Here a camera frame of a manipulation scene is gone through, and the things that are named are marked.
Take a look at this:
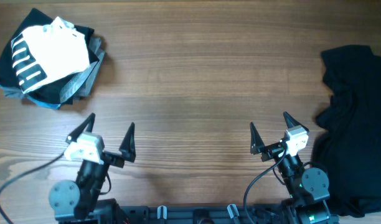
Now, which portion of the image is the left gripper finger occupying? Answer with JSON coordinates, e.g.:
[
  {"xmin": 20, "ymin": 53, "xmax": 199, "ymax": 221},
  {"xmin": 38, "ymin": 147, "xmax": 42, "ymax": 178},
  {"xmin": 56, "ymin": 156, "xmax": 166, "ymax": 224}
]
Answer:
[
  {"xmin": 119, "ymin": 123, "xmax": 136, "ymax": 162},
  {"xmin": 66, "ymin": 113, "xmax": 95, "ymax": 144}
]

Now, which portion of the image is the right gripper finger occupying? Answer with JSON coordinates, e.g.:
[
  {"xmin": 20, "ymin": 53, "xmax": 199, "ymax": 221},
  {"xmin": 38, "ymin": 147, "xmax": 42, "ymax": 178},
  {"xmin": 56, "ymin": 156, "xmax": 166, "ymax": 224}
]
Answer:
[
  {"xmin": 283, "ymin": 111, "xmax": 309, "ymax": 132},
  {"xmin": 250, "ymin": 122, "xmax": 265, "ymax": 154}
]

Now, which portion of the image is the white t-shirt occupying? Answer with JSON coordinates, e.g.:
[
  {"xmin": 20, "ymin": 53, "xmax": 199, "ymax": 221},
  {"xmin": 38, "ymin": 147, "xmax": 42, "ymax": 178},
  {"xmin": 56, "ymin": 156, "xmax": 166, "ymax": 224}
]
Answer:
[{"xmin": 11, "ymin": 17, "xmax": 90, "ymax": 93}]

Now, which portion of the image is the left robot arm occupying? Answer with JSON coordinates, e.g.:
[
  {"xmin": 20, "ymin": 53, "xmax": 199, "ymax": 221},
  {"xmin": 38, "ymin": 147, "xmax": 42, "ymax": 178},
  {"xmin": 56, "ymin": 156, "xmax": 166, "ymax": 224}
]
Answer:
[{"xmin": 49, "ymin": 113, "xmax": 136, "ymax": 223}]

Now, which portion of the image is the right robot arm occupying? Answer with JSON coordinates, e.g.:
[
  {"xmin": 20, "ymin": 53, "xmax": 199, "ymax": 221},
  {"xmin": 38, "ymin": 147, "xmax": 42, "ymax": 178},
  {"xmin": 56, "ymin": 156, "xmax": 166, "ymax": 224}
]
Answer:
[{"xmin": 243, "ymin": 111, "xmax": 338, "ymax": 223}]

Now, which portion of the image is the blue folded shirt in stack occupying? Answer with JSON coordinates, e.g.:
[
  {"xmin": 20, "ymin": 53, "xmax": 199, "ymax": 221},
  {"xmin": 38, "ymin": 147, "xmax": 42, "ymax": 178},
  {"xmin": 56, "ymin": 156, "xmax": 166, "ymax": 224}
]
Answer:
[{"xmin": 26, "ymin": 95, "xmax": 61, "ymax": 110}]

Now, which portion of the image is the black unfolded garment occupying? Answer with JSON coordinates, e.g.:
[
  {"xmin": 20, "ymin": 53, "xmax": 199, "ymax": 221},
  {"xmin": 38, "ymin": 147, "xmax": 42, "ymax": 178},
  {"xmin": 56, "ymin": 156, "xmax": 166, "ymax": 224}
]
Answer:
[{"xmin": 312, "ymin": 45, "xmax": 381, "ymax": 218}]

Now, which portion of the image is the black folded shirt on stack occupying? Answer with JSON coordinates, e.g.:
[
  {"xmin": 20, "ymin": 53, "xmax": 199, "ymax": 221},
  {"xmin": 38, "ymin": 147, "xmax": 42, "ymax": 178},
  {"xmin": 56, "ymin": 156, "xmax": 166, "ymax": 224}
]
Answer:
[{"xmin": 0, "ymin": 25, "xmax": 98, "ymax": 90}]

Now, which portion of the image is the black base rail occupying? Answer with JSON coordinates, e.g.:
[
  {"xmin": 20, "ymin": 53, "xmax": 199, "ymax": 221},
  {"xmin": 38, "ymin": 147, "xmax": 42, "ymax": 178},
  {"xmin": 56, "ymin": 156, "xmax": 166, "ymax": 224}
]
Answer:
[{"xmin": 57, "ymin": 204, "xmax": 339, "ymax": 224}]

